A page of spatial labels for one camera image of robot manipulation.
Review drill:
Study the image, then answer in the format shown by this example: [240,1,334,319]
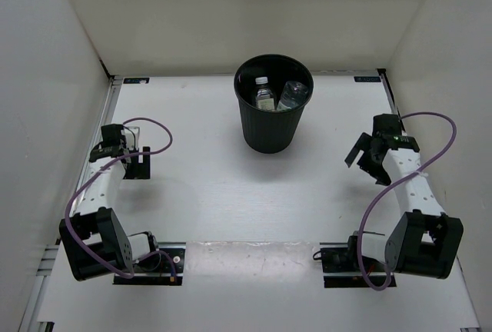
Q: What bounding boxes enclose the clear crushed water bottle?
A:
[276,81,309,111]

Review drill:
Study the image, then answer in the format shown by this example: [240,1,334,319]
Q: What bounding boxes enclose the tall clear white-label bottle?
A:
[253,77,276,111]

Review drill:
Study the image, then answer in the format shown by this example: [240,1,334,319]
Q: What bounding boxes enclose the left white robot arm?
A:
[70,124,161,273]

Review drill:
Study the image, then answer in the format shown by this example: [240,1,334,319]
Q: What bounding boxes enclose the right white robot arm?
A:
[344,114,464,291]

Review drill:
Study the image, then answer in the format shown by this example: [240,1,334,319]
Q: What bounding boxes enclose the black ribbed waste bin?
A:
[234,54,314,154]

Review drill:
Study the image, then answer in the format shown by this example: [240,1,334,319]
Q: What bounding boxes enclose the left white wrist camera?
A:
[123,126,140,151]

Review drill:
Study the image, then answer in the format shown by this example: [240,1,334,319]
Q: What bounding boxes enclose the aluminium frame rail left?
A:
[53,75,123,226]

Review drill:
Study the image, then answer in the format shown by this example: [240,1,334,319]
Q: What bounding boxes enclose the aluminium frame rail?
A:
[53,75,123,226]
[18,244,59,332]

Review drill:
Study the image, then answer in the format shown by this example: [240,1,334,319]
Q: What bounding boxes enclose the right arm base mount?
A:
[312,243,386,289]

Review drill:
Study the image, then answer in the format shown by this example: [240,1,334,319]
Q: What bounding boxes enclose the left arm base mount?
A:
[113,242,186,287]

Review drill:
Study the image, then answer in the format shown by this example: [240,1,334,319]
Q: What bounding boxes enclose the aluminium frame rail front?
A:
[18,244,59,332]

